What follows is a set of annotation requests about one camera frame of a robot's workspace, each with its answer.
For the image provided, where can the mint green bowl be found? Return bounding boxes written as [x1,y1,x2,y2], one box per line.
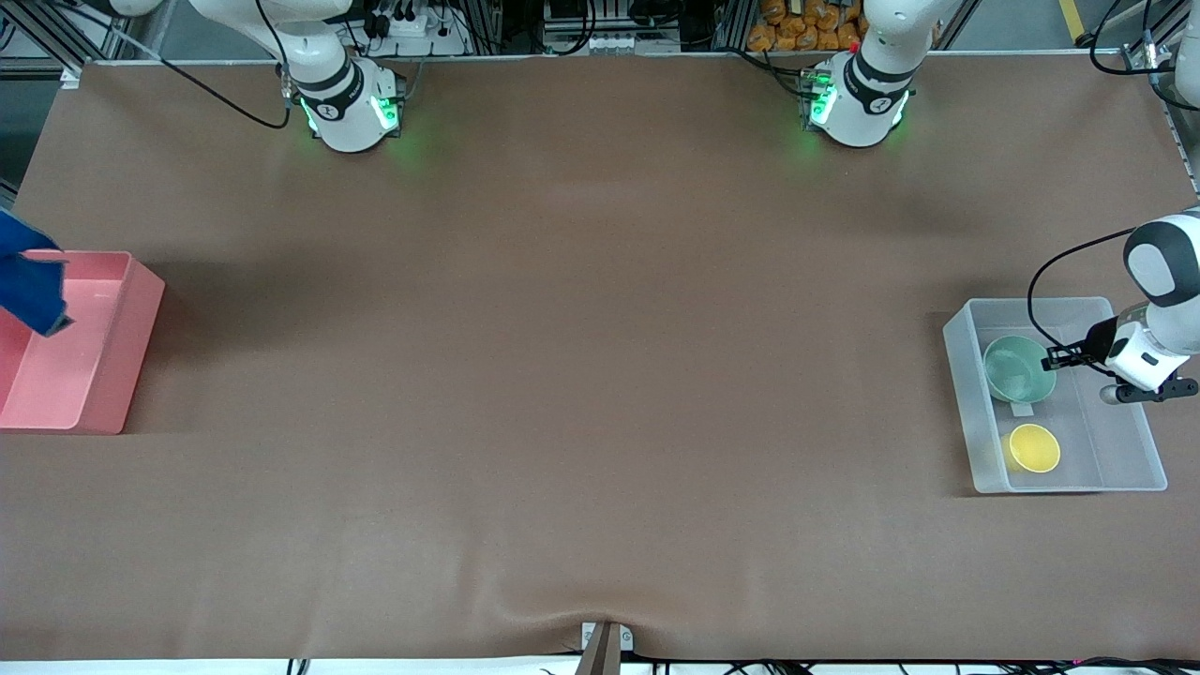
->
[982,335,1058,404]

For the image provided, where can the yellow cup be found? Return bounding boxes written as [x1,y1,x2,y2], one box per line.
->
[1001,423,1062,474]

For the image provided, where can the blue cloth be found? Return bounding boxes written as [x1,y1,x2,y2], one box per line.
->
[0,208,74,338]

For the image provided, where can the clear plastic bin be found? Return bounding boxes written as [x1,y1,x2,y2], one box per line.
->
[942,297,1169,495]

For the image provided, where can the orange packaged items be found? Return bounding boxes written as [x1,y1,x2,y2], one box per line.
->
[747,0,868,53]

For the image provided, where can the brown table cover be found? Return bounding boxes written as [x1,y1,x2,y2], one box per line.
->
[0,52,1200,663]

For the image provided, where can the white power strip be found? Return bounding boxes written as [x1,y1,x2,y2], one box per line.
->
[364,0,470,59]

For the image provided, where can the pink plastic bin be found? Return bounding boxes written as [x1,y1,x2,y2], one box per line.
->
[0,249,167,436]

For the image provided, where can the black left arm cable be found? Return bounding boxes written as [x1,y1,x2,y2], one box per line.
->
[1028,0,1200,362]

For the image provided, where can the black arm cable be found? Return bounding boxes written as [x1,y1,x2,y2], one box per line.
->
[1028,0,1200,362]
[56,0,293,130]

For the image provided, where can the grey metal bracket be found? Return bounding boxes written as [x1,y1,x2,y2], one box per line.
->
[580,622,636,653]

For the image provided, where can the brown camera post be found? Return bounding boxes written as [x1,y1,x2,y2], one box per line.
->
[574,622,623,675]

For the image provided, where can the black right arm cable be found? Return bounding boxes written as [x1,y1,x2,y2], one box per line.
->
[56,0,293,130]

